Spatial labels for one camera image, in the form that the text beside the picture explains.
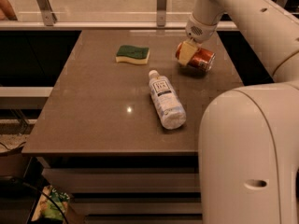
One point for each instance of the red coke can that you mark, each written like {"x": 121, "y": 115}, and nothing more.
{"x": 202, "y": 59}

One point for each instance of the glass railing with metal posts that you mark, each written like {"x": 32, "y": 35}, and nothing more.
{"x": 85, "y": 14}

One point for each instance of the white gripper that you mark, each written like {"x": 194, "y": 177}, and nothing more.
{"x": 199, "y": 32}

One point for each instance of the green snack bag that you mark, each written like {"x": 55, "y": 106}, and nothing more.
{"x": 51, "y": 207}

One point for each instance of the grey drawer cabinet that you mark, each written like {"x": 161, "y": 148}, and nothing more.
{"x": 99, "y": 137}

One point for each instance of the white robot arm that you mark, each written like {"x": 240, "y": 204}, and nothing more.
{"x": 249, "y": 136}

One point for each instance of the clear plastic water bottle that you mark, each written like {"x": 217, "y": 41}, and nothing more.
{"x": 168, "y": 106}

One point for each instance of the green and yellow sponge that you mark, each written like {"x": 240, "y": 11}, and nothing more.
{"x": 132, "y": 54}

